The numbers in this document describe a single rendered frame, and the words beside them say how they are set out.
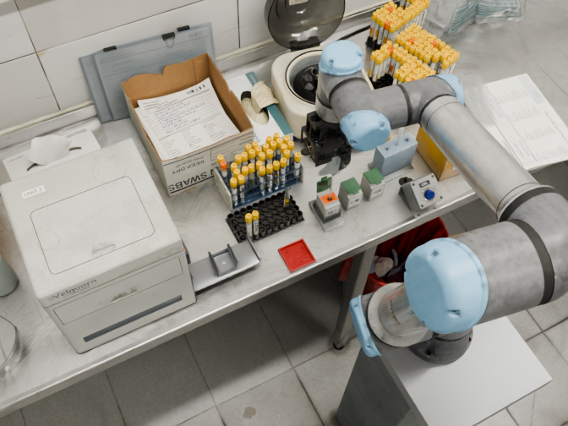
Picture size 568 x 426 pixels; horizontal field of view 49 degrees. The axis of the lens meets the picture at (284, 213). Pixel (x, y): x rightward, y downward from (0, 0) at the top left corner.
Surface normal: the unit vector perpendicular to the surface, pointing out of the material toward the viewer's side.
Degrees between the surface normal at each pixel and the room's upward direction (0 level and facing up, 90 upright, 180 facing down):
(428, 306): 83
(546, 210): 30
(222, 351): 0
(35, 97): 90
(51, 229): 0
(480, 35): 0
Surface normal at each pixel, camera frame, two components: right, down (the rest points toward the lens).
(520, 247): 0.02, -0.51
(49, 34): 0.46, 0.76
